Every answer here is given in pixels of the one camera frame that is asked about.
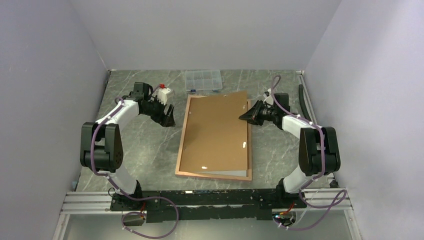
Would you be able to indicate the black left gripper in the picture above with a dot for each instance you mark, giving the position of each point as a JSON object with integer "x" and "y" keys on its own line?
{"x": 166, "y": 120}

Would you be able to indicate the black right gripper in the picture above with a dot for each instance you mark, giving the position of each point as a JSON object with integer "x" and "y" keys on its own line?
{"x": 253, "y": 114}

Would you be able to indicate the pink wooden picture frame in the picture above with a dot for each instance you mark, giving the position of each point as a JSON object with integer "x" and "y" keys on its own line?
{"x": 180, "y": 149}

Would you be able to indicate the aluminium rail frame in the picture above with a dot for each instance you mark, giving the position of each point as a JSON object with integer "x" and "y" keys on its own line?
{"x": 232, "y": 144}

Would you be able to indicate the seascape photo print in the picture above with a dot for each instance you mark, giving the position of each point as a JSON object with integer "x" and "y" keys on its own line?
{"x": 237, "y": 173}

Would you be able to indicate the clear plastic compartment box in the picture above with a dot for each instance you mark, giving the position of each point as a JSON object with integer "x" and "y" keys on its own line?
{"x": 203, "y": 80}

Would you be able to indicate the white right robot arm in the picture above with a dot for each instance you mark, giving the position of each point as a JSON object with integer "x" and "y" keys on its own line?
{"x": 318, "y": 151}

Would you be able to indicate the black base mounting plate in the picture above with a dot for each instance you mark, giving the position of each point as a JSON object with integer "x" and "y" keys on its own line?
{"x": 169, "y": 205}

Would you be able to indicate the brown frame backing board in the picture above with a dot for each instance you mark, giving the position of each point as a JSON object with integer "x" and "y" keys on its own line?
{"x": 215, "y": 132}

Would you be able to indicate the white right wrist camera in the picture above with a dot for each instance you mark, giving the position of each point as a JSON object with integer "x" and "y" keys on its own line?
{"x": 267, "y": 98}

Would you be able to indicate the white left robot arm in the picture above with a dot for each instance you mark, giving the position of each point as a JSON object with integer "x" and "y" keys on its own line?
{"x": 101, "y": 148}

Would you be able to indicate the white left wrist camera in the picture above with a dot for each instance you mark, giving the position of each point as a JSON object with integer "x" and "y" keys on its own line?
{"x": 164, "y": 94}

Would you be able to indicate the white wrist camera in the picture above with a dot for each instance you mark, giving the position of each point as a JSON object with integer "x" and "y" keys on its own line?
{"x": 267, "y": 98}
{"x": 164, "y": 94}

